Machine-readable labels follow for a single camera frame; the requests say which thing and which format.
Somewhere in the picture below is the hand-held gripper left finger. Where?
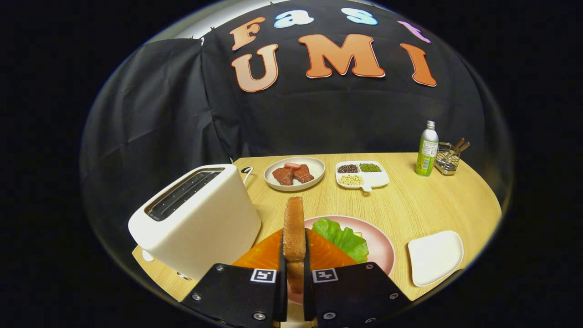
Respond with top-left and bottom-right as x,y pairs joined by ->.
180,228 -> 288,328

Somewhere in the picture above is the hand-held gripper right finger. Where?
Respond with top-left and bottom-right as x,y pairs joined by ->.
303,228 -> 413,328

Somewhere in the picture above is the green lettuce leaf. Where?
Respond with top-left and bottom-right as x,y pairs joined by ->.
312,217 -> 369,264

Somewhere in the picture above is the toasted bread slice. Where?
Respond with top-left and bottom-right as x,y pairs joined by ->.
282,196 -> 307,294

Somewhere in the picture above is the round pink plate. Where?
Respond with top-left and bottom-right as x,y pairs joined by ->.
287,215 -> 396,306

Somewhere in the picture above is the white toaster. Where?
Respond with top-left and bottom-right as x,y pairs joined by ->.
128,164 -> 262,281

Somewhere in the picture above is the brown meat piece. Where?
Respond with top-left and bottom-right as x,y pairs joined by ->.
292,164 -> 315,184
272,167 -> 294,186

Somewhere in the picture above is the round white plate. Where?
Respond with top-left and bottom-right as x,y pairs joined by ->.
264,156 -> 326,191

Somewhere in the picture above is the square white plate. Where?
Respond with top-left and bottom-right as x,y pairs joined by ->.
408,230 -> 465,287

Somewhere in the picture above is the divided white dish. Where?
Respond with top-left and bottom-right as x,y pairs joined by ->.
335,160 -> 390,192

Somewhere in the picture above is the black backdrop cloth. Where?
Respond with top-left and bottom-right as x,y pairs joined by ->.
81,0 -> 513,256

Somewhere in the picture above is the green and silver bottle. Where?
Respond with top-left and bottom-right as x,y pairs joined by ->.
414,120 -> 440,177

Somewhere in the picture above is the wire cutlery holder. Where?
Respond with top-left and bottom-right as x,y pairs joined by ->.
434,142 -> 461,176

